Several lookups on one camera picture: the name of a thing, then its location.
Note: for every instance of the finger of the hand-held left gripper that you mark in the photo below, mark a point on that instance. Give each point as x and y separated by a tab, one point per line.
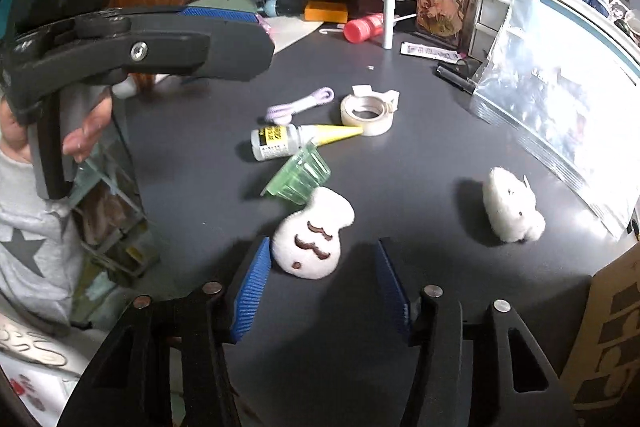
230	54
220	15

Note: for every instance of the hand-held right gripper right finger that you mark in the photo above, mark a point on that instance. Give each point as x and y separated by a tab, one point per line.
395	292

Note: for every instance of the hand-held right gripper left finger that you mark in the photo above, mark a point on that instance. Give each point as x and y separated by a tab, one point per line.
250	292

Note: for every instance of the white plush with brown marks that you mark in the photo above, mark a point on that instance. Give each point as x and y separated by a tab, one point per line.
312	232

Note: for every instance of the person's left hand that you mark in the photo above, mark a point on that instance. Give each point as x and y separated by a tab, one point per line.
86	129

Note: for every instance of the lined note paper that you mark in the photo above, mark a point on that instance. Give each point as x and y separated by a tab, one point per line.
292	34

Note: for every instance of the glue bottle with yellow nozzle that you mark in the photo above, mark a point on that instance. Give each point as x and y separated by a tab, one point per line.
275	142

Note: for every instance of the orange box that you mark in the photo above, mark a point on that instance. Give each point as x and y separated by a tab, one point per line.
325	12

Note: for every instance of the white plastic hook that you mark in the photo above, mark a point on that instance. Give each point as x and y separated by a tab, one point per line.
332	29

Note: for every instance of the green glass cup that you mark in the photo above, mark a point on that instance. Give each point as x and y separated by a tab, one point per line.
297	174

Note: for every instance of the red plastic bottle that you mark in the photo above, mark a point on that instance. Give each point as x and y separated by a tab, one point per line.
362	29

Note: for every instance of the small white plush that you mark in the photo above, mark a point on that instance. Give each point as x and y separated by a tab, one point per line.
510	207

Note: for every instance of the clear acrylic box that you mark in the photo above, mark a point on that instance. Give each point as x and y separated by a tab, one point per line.
107	217

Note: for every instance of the clear tape roll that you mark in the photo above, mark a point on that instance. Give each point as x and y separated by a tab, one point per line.
380	123

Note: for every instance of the white sachet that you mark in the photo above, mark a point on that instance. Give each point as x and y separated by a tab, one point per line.
430	52

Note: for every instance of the cardboard box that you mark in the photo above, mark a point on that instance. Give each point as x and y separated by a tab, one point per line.
610	332

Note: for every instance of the grey star sweater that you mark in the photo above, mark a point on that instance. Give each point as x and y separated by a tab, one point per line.
30	247

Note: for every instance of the printed white fabric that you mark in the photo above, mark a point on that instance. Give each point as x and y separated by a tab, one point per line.
30	357

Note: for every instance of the clear zip bag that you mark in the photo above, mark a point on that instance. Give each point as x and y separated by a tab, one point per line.
550	107

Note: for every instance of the white mini drawer box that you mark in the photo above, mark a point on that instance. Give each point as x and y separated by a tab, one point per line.
487	14

